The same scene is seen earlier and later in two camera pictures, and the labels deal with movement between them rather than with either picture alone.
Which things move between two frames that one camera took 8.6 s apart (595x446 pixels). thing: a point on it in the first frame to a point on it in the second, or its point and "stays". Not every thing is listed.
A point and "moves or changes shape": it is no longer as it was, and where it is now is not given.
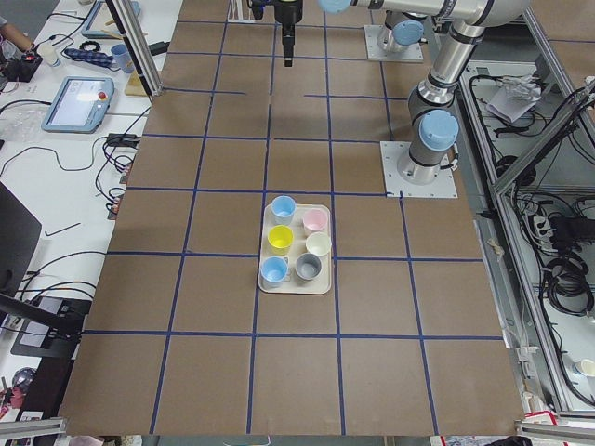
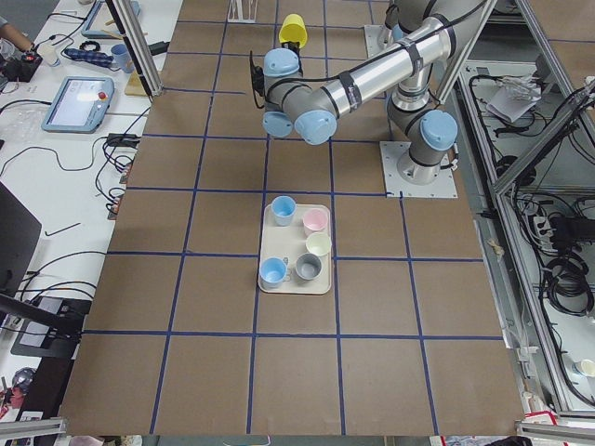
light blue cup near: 274,271 stays
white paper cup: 49,53 stays
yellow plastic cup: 280,238 moves or changes shape
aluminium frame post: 139,46 stays
